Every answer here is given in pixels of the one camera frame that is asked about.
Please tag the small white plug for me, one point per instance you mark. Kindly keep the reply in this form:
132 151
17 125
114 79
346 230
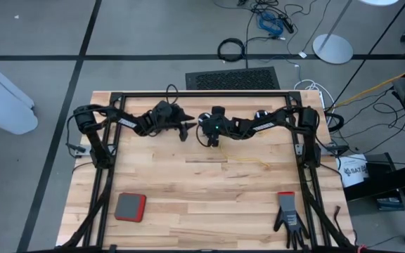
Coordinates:
302 55

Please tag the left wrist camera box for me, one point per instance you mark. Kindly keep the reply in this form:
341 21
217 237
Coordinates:
174 110

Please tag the grey black work glove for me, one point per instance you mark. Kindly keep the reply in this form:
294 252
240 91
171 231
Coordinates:
288 214

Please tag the grey round-base stand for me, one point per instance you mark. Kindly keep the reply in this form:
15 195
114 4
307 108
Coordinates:
332 49

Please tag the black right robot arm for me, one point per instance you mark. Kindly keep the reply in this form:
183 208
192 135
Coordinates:
264 126

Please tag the black floor vent grate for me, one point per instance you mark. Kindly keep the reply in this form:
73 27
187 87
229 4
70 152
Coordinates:
234 79

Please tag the black aluminium table frame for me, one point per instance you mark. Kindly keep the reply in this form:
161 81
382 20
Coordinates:
244 94

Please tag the white printed cardboard box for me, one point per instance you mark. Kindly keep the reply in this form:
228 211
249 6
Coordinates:
352 172

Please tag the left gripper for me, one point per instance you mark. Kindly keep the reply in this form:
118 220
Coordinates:
183 133

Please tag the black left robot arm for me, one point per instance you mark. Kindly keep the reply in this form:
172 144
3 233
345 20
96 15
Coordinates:
127 122

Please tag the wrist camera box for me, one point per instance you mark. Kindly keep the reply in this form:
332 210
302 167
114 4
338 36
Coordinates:
174 110
216 127

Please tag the white bin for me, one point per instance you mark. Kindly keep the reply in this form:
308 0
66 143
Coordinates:
2 102

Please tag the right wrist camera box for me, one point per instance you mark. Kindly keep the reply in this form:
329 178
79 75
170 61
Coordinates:
216 127

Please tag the white round lamp head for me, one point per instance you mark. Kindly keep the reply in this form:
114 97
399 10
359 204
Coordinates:
378 1

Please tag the black equipment stand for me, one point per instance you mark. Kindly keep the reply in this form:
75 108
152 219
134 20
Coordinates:
385 181

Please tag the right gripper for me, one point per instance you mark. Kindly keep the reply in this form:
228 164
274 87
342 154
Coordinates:
213 142

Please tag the dark blue box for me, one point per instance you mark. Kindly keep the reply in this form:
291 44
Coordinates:
389 204

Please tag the grey pad with red rim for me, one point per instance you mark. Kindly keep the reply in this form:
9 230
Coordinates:
130 207

